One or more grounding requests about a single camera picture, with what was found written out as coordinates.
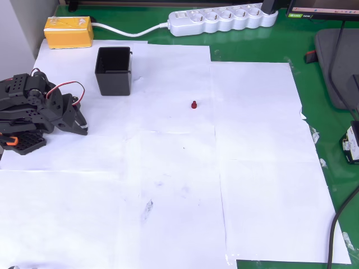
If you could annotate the red black tab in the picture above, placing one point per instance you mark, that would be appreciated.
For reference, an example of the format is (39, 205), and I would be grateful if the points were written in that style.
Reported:
(310, 56)

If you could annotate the black adapter plug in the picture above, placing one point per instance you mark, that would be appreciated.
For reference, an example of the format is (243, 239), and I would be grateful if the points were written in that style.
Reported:
(269, 6)

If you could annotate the laptop with green sticker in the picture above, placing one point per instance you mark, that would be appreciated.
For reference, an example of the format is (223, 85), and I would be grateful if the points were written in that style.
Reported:
(322, 15)

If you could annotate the green desk mat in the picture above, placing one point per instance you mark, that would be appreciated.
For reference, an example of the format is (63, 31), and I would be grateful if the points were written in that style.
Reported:
(252, 47)

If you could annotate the small black white device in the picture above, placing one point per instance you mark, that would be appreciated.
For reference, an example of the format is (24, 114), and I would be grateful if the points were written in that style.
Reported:
(350, 143)

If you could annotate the grey padded sleeve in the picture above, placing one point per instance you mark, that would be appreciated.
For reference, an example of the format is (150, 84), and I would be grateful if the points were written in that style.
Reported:
(326, 70)

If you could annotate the white power strip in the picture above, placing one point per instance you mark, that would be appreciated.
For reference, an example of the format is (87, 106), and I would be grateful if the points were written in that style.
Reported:
(221, 22)

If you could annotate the orange black clamp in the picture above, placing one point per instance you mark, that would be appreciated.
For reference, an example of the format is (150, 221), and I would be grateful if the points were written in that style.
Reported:
(10, 141)

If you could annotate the white taped paper cover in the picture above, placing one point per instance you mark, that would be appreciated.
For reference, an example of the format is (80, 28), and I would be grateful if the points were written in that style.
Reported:
(174, 182)

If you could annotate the small red peg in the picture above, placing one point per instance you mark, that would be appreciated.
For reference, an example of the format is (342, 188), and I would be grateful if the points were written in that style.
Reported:
(193, 105)

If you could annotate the black square cup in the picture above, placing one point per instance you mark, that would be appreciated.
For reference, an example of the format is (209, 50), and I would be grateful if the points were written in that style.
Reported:
(113, 81)

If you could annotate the yellow cardboard box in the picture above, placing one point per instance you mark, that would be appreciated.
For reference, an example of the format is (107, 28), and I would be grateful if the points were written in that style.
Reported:
(68, 35)

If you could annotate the black robot arm with base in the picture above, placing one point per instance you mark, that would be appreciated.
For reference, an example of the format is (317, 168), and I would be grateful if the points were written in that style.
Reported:
(16, 92)

